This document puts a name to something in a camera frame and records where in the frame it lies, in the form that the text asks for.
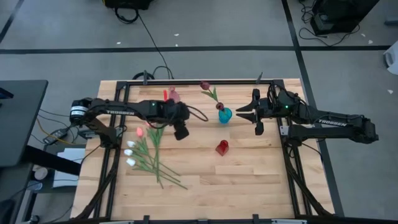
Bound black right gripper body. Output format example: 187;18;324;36
252;89;279;136

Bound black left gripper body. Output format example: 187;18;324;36
160;101;190;141

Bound black table frame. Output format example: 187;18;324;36
71;70;346;224

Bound black equipment case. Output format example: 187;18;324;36
310;0;381;35

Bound teal glass vase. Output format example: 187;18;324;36
218;107;233;124

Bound black box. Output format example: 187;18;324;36
103;0;154;10

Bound pink artificial tulip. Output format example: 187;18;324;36
136;126;156;169

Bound white container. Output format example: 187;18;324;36
383;40;398;76

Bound black floor cable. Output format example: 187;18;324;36
114;6;175;80

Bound red ribbed glass vase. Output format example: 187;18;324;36
215;139;230;157

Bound purple ribbed glass vase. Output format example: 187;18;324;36
168;86;182;104

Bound black desk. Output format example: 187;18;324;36
0;80;82;177

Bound black power adapter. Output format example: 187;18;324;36
42;128;68;146

